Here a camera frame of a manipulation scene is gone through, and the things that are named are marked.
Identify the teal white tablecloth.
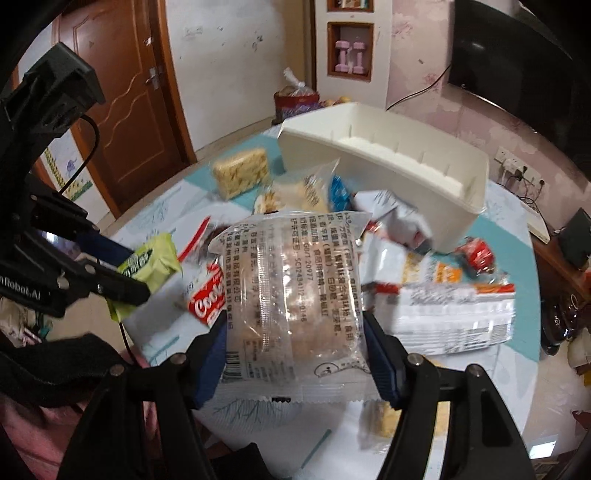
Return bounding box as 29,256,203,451
108,124,542,480

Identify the yellow rice cracker block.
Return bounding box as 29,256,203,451
211,148,270,200

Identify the striped white snack packet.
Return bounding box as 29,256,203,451
362,282,516,356

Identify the brown wooden door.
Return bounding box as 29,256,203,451
52,0,197,217

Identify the white set-top box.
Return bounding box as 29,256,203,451
521,200,551,244

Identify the pink dumbbell left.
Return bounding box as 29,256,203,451
335,40,351,73

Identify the silver white snack bag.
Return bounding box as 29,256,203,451
352,190,433,255

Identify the black wall television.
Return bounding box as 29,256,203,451
449,1,590,164

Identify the white wall power strip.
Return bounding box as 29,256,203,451
494,146,543,186

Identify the black television cable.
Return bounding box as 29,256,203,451
386,64,453,113

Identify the fruit bowl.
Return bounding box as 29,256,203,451
320,96,352,108

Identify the red gift bag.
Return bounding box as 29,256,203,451
273,67,320,125

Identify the clear bread packet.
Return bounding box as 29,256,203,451
209,211,379,403

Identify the white plastic storage bin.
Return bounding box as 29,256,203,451
277,103,489,253

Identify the red candy packet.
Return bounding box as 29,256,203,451
455,237,496,277

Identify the green snack packet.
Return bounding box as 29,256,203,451
107,232,182,323

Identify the red white cookie packet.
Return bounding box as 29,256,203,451
176,216,226,327

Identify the pink dumbbell right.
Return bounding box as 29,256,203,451
353,41,367,76

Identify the blue snack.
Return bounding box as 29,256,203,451
329,175,352,212

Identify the pink dumbbell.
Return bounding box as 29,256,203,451
335,40,351,73
353,41,367,76

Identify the wooden tv cabinet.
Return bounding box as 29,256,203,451
531,234,590,321

